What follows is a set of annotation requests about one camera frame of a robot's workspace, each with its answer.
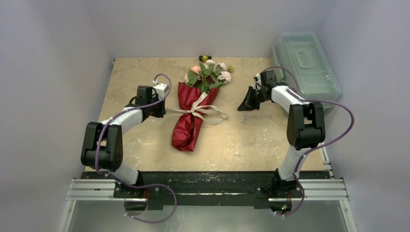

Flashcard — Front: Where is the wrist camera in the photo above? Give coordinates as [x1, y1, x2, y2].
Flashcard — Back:
[152, 83, 170, 101]
[253, 73, 262, 91]

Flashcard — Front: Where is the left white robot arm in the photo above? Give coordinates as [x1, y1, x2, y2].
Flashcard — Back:
[80, 84, 170, 198]

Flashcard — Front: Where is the peach flower stem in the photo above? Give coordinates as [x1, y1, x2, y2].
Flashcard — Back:
[183, 65, 202, 87]

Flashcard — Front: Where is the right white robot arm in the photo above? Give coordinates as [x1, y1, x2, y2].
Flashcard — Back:
[237, 71, 325, 197]

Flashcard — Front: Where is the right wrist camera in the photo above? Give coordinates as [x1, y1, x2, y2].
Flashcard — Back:
[253, 73, 262, 91]

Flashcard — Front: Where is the white flower stem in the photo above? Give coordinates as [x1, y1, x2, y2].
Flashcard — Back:
[199, 59, 216, 93]

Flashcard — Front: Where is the aluminium rail frame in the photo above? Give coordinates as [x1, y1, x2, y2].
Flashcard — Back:
[67, 171, 348, 211]

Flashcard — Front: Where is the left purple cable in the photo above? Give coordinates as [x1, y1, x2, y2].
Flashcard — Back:
[94, 73, 178, 225]

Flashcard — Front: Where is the cream ribbon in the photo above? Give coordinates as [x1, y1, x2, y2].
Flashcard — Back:
[166, 92, 228, 125]

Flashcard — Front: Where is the pale pink flower stem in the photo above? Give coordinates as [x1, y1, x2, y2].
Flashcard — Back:
[213, 63, 234, 87]

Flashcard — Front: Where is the dark red wrapping paper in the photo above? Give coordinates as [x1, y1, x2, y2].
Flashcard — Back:
[171, 83, 203, 152]

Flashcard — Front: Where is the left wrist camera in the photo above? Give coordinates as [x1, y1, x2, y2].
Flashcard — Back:
[152, 83, 170, 101]

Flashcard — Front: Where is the orange black small clip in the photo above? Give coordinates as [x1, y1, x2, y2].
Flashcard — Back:
[198, 55, 212, 62]

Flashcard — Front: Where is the clear plastic storage box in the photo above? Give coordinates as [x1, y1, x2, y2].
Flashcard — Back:
[271, 32, 341, 101]

